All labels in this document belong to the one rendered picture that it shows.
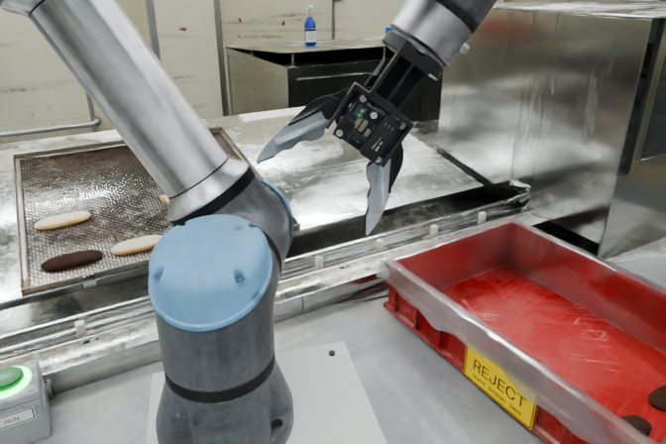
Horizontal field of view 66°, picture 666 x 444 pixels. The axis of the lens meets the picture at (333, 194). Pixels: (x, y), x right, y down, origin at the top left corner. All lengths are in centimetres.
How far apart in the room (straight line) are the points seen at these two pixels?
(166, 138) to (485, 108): 90
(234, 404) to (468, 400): 36
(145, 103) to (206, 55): 378
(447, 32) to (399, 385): 50
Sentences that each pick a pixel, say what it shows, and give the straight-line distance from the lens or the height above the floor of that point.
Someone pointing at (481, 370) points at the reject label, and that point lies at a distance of 79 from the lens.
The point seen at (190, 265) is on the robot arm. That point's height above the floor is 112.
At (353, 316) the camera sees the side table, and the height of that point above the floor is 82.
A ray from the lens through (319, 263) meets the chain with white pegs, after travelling 99.
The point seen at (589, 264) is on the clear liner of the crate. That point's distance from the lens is 99.
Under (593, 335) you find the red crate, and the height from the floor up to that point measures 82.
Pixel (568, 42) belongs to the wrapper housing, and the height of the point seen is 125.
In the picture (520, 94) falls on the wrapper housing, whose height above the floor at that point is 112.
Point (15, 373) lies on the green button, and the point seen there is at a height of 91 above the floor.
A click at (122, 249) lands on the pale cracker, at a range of 102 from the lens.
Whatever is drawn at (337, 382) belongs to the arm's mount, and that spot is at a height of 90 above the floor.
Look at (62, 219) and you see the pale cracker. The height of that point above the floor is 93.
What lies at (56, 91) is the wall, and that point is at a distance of 454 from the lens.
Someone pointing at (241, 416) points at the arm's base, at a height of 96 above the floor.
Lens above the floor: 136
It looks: 23 degrees down
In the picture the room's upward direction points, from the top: straight up
